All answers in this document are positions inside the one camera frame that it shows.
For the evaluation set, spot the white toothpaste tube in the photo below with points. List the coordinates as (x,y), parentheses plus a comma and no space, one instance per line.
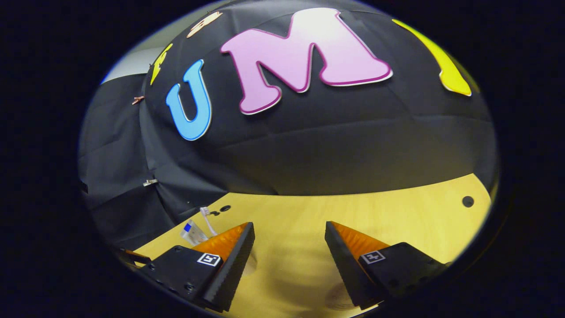
(193,232)

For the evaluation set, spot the yellow wooden desktop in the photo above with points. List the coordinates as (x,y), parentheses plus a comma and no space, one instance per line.
(291,229)

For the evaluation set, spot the copper cloth clip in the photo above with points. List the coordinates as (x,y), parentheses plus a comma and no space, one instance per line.
(138,100)

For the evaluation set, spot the silver cloth clip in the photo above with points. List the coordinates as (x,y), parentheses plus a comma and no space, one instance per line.
(150,182)

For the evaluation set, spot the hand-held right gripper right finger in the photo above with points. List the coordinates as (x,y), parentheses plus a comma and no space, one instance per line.
(346,269)

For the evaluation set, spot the black backdrop cloth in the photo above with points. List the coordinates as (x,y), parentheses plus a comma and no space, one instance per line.
(331,145)

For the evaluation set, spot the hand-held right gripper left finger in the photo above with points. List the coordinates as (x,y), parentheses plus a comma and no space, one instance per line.
(234,269)

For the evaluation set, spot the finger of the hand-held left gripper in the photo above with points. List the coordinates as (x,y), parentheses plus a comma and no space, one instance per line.
(137,256)

